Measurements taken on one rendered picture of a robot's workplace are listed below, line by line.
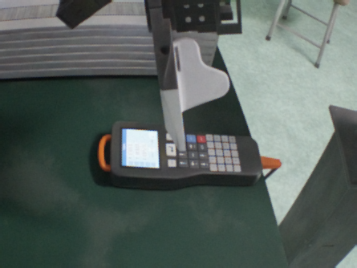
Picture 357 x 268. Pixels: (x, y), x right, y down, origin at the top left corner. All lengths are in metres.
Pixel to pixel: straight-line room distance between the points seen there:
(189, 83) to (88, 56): 0.29
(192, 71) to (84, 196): 0.23
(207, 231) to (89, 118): 0.22
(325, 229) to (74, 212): 0.71
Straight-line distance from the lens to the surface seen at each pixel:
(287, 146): 1.79
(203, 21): 0.40
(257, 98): 1.93
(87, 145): 0.60
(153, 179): 0.55
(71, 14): 0.40
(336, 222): 1.09
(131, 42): 0.66
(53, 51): 0.66
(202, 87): 0.40
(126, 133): 0.59
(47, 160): 0.59
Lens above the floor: 1.20
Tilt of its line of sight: 47 degrees down
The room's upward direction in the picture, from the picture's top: 13 degrees clockwise
